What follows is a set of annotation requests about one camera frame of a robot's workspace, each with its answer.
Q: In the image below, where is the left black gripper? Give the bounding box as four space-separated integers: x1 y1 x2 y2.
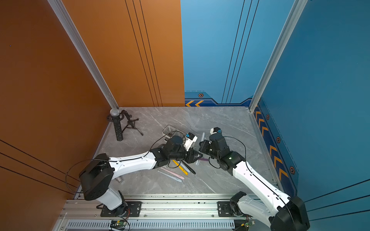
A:
168 146 204 164

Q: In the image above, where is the pink toothbrush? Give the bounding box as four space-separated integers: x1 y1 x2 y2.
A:
161 167 185 180

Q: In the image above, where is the pale blue toothbrush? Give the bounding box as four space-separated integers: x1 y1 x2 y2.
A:
158 170 183 182

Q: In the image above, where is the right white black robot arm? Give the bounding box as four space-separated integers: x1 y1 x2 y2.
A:
199 132 310 231

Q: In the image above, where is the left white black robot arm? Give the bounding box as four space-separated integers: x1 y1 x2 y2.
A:
79 133 202 217

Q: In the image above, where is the black toothbrush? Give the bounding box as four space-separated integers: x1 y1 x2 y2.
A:
183 162 196 175

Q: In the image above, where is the grey white toothbrush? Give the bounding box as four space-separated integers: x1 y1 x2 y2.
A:
180 162 190 172

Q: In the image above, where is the yellow toothbrush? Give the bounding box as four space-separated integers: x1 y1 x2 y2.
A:
172 160 188 175

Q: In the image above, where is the white toothbrush holder organizer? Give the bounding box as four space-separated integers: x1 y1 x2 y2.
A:
162 125 185 140

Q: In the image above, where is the small black tripod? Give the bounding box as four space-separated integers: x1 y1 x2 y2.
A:
121 110 144 136

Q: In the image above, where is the grey metal cylinder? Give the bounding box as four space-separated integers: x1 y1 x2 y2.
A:
115 177 124 185

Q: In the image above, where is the left green circuit board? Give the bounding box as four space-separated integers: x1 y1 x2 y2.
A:
109 219 130 231

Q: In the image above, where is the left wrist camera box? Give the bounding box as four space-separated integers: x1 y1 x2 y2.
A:
184 132 198 151

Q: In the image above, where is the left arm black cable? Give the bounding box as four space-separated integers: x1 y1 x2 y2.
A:
65 130 187 194

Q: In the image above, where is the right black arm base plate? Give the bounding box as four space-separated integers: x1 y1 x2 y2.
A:
217 201 241 217

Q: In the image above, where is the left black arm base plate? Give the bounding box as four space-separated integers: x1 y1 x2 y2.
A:
96 201 142 218

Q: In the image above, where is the black perforated post with ball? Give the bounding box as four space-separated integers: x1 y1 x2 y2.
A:
107 108 124 141

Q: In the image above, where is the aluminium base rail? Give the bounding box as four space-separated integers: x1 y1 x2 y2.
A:
53 194 269 231

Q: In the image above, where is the right aluminium corner post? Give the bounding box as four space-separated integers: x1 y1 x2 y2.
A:
249 0 308 112

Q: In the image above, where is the aluminium corner post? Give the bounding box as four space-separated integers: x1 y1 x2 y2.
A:
249 0 308 112
48 0 119 108

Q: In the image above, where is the left aluminium corner post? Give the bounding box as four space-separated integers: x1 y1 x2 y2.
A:
48 0 119 108

